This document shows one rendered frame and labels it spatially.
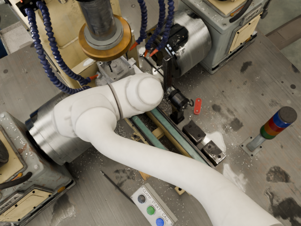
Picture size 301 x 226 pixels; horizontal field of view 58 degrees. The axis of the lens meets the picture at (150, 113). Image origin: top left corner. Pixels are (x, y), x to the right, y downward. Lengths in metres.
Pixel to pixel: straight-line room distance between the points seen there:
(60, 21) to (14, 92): 0.65
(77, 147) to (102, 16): 0.50
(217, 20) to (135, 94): 0.65
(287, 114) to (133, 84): 0.55
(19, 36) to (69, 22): 1.33
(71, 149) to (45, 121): 0.14
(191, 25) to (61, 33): 0.52
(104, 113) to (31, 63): 1.07
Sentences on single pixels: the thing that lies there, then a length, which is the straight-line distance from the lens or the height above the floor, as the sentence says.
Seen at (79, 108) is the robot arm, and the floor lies 1.48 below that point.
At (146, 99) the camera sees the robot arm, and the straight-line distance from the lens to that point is 0.66.
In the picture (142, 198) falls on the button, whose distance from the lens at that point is 1.00.
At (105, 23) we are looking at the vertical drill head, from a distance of 0.86.
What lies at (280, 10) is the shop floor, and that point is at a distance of 2.99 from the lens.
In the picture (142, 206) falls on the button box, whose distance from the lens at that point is 1.02.
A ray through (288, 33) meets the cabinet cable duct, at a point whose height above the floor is 0.04.
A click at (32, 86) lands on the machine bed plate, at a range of 1.60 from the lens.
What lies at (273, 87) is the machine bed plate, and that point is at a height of 0.80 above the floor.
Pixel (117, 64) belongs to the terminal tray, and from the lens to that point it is 1.13.
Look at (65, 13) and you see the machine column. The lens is 1.09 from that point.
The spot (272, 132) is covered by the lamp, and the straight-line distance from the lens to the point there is 1.09.
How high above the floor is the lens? 2.07
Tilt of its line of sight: 68 degrees down
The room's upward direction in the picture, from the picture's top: 8 degrees counter-clockwise
